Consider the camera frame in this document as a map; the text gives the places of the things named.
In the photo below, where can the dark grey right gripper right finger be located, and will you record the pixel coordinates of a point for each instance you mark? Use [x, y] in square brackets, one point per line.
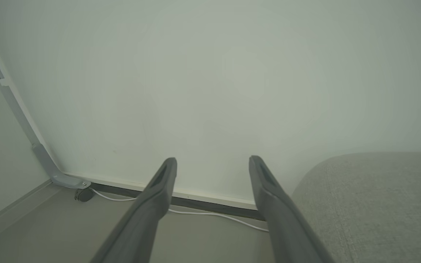
[287, 226]

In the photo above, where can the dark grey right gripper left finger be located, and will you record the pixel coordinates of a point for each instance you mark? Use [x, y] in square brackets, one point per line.
[141, 223]

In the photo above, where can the dark caster wheel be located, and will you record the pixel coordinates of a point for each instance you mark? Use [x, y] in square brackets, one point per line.
[84, 195]

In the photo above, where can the light grey fabric sofa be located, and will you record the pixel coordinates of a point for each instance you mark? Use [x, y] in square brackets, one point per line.
[375, 208]

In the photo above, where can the grey metal frame post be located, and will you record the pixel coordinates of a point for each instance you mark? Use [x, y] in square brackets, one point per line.
[16, 109]

